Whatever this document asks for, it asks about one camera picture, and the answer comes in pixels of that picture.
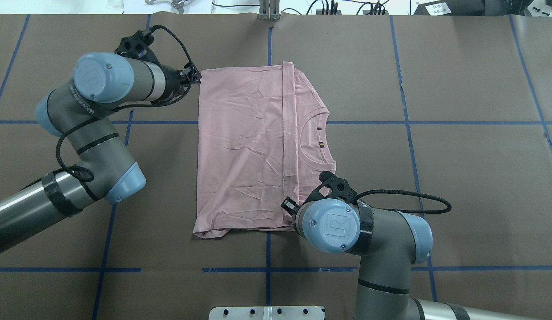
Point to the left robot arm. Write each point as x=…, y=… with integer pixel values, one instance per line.
x=94, y=161

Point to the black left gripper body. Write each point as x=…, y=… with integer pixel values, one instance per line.
x=173, y=81

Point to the aluminium frame post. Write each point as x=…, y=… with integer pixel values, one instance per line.
x=269, y=10

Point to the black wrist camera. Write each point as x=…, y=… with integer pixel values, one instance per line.
x=137, y=46
x=332, y=187

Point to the blue tape line lengthwise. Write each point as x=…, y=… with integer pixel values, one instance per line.
x=428, y=267
x=122, y=182

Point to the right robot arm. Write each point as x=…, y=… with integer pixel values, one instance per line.
x=388, y=244

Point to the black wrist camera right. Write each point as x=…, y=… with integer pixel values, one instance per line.
x=332, y=187

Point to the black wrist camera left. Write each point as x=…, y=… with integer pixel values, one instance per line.
x=137, y=46

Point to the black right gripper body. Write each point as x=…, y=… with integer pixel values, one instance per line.
x=288, y=206

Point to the pink Snoopy t-shirt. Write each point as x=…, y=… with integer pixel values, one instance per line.
x=261, y=139

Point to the blue tape line left lengthwise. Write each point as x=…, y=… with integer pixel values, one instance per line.
x=122, y=182

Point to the short blue tape centre mark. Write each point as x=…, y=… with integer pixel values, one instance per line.
x=269, y=46

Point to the white mounting plate with bolts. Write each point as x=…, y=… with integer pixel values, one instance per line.
x=297, y=312

